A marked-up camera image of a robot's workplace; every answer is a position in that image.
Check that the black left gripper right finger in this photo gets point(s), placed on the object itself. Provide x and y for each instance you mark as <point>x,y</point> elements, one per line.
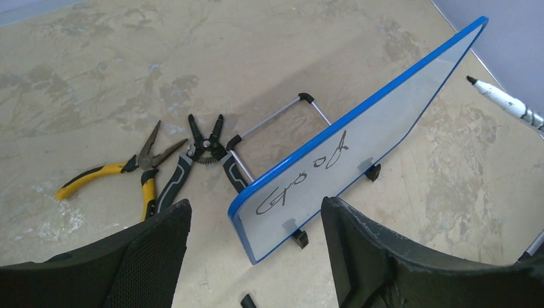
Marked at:
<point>374,266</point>

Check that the yellow black handled pliers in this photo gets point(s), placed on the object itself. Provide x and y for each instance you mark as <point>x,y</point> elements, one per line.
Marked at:
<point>144,160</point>

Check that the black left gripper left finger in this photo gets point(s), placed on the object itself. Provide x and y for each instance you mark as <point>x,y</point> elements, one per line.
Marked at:
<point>136,267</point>

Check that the black whiteboard stand foot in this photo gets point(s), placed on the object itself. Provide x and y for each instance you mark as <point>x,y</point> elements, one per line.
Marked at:
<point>373,172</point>
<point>300,237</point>

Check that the metal wire whiteboard stand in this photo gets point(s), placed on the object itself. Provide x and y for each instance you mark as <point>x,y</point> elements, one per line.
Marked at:
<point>278,133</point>

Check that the white marker pen black cap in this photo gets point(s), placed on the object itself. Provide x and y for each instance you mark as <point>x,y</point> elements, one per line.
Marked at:
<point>508,103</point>

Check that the aluminium table frame rail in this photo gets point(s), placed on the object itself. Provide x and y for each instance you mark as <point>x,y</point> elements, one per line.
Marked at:
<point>535,249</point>

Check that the blue framed whiteboard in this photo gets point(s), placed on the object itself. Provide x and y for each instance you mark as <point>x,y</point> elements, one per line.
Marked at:
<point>272,207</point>

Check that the black whiteboard stand foot left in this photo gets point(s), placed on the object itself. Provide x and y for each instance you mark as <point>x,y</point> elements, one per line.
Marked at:
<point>300,237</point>

